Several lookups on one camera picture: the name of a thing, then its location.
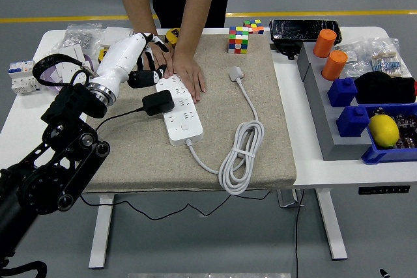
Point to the white wall socket outlet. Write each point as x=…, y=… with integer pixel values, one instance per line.
x=66, y=69

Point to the blue plastic block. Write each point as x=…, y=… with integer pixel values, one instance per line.
x=352, y=123
x=342, y=92

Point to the person's right forearm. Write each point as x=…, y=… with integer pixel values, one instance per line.
x=138, y=4

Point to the person's right hand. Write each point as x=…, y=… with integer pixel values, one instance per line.
x=164, y=60

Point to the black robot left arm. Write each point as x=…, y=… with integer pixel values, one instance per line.
x=75, y=102

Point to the black power adapter plug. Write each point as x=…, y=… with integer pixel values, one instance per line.
x=158, y=103

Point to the clear plastic parts bag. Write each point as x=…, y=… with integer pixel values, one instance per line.
x=355, y=63

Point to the blue plastic bin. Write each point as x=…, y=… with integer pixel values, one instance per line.
x=378, y=156

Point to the orange cylinder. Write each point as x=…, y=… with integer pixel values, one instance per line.
x=324, y=43
x=335, y=66

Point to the small colourful puzzle cube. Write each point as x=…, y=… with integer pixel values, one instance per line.
x=255, y=25

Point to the beige fabric mat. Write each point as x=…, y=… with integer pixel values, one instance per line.
x=211, y=112

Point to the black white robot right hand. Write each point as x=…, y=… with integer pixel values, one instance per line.
x=385, y=274

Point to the large colourful puzzle cube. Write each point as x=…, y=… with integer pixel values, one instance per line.
x=238, y=42

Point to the clear bag of resistors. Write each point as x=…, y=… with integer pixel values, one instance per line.
x=387, y=60

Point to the yellow lemon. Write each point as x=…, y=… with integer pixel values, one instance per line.
x=384, y=131

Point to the white power strip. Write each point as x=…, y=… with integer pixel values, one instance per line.
x=184, y=128

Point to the white double rocker switch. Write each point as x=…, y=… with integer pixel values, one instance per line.
x=73, y=50

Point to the black table control panel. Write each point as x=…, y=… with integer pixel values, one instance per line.
x=384, y=190

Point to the clear bag of screws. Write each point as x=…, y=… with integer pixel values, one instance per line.
x=79, y=35

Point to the black plastic tray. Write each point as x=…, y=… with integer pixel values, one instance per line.
x=299, y=29

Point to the white table leg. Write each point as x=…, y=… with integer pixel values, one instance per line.
x=334, y=232
x=99, y=242

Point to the purple bowl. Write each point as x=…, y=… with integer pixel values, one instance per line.
x=49, y=77

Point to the white wall switch plate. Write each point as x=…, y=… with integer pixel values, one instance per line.
x=112, y=34

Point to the white circuit breaker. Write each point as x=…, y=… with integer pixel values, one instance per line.
x=21, y=77

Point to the grey metal bracket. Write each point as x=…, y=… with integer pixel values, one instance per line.
x=288, y=200

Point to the black cloth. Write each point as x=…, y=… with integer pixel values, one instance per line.
x=381, y=87

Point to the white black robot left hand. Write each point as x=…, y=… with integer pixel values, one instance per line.
x=120, y=58

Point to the person's left forearm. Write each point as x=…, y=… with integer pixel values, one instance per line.
x=198, y=11

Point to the grey stepped block holder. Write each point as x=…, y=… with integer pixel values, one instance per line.
x=321, y=118

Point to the person's left hand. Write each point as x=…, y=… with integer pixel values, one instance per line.
x=190, y=73

